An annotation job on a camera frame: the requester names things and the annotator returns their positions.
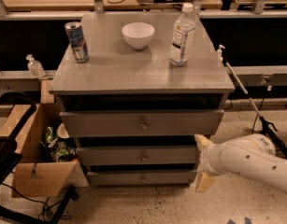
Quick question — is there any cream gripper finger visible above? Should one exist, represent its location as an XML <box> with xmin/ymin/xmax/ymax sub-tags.
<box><xmin>195</xmin><ymin>172</ymin><xmax>215</xmax><ymax>193</ymax></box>
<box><xmin>194</xmin><ymin>134</ymin><xmax>214</xmax><ymax>149</ymax></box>

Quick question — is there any grey drawer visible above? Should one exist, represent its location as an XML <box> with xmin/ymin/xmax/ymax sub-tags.
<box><xmin>87</xmin><ymin>170</ymin><xmax>196</xmax><ymax>186</ymax></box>
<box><xmin>77</xmin><ymin>146</ymin><xmax>198</xmax><ymax>165</ymax></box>
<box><xmin>60</xmin><ymin>109</ymin><xmax>224</xmax><ymax>137</ymax></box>

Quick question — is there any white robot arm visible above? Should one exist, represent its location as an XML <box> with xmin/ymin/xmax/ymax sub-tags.
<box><xmin>194</xmin><ymin>133</ymin><xmax>287</xmax><ymax>193</ymax></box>

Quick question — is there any grey bottom drawer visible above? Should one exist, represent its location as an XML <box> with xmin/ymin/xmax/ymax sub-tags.
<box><xmin>87</xmin><ymin>170</ymin><xmax>196</xmax><ymax>186</ymax></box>

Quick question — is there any grey drawer cabinet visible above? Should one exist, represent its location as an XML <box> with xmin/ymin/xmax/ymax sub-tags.
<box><xmin>52</xmin><ymin>11</ymin><xmax>234</xmax><ymax>173</ymax></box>

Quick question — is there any grey top drawer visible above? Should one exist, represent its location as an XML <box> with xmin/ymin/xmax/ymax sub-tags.
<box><xmin>60</xmin><ymin>109</ymin><xmax>224</xmax><ymax>137</ymax></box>

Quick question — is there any grabber reacher stick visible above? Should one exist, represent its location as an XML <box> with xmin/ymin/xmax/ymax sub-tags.
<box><xmin>223</xmin><ymin>57</ymin><xmax>287</xmax><ymax>158</ymax></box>

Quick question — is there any small white pump bottle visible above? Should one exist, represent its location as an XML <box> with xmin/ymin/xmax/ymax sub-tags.
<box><xmin>217</xmin><ymin>44</ymin><xmax>225</xmax><ymax>65</ymax></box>

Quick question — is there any clear water bottle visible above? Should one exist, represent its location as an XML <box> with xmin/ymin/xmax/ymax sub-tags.
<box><xmin>170</xmin><ymin>3</ymin><xmax>196</xmax><ymax>66</ymax></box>

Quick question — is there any white bowl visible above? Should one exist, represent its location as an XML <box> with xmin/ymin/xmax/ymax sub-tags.
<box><xmin>122</xmin><ymin>22</ymin><xmax>155</xmax><ymax>49</ymax></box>

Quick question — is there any green can in box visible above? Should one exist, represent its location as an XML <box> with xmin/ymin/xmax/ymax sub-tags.
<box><xmin>44</xmin><ymin>126</ymin><xmax>54</xmax><ymax>144</ymax></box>

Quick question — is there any cardboard box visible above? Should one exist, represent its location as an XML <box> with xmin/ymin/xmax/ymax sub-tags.
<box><xmin>12</xmin><ymin>104</ymin><xmax>78</xmax><ymax>197</ymax></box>

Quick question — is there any energy drink can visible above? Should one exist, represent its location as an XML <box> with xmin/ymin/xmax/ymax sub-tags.
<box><xmin>65</xmin><ymin>21</ymin><xmax>88</xmax><ymax>63</ymax></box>

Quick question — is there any black floor cable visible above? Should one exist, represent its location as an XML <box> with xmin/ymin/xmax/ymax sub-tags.
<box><xmin>250</xmin><ymin>84</ymin><xmax>272</xmax><ymax>135</ymax></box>

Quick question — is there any black chair frame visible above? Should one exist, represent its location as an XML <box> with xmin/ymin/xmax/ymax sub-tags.
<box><xmin>0</xmin><ymin>90</ymin><xmax>78</xmax><ymax>224</ymax></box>

